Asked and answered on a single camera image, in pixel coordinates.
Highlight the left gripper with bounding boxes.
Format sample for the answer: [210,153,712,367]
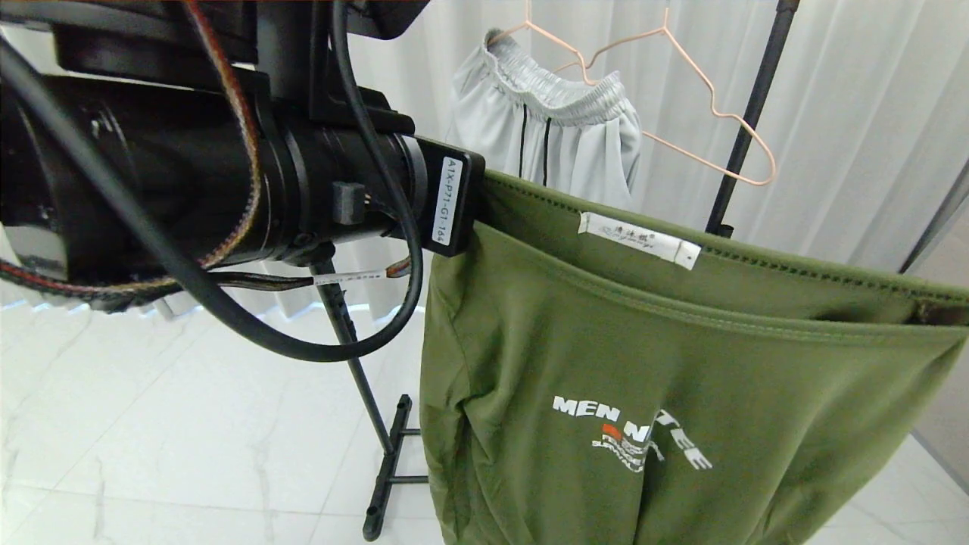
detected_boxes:
[261,114,485,258]

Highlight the pale grey shorts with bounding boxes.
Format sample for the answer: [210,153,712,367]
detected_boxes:
[452,29,643,213]

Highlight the pink clothes hanger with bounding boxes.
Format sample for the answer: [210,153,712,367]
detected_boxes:
[556,8,778,187]
[488,0,606,86]

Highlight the green garment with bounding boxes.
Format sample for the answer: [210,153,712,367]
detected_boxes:
[419,170,969,545]

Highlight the black clothes rack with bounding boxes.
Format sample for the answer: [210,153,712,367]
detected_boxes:
[310,0,799,542]

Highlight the white curtain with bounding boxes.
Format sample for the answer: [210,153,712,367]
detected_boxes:
[0,0,969,319]

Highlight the black cable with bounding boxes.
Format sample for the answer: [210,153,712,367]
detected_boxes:
[0,0,425,363]

